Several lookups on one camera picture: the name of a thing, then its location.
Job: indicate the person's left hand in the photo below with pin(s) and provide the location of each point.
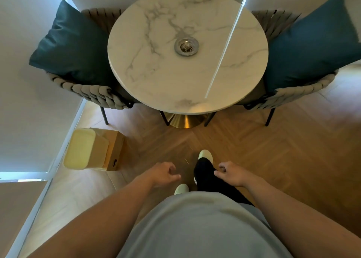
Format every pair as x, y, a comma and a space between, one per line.
158, 176

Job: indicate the person's right hand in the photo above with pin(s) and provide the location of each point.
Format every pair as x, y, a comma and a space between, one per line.
235, 176

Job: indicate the person's left thumb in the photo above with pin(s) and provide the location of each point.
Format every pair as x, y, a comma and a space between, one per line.
173, 178

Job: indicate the person's right thumb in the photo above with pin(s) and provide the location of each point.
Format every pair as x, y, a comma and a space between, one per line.
220, 174

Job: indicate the person's left forearm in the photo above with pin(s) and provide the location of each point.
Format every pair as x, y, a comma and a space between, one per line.
96, 221

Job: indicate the person's right forearm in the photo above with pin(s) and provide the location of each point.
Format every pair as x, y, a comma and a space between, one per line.
296, 218

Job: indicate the black trousers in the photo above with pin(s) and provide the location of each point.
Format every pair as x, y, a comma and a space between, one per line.
207, 178

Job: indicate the pale yellow slipper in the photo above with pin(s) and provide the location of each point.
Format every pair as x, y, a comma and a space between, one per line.
182, 189
205, 154

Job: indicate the grey shirt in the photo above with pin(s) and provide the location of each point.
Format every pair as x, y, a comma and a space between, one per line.
203, 226

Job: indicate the brown cardboard box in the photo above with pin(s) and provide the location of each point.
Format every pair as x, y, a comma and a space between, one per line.
115, 150

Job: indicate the pale yellow trash bin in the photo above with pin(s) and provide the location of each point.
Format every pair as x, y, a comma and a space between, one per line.
84, 149

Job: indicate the round marble table gold base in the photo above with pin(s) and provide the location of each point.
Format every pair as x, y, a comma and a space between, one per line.
174, 80

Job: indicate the teal cushion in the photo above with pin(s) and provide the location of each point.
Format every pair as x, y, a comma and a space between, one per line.
313, 46
73, 46

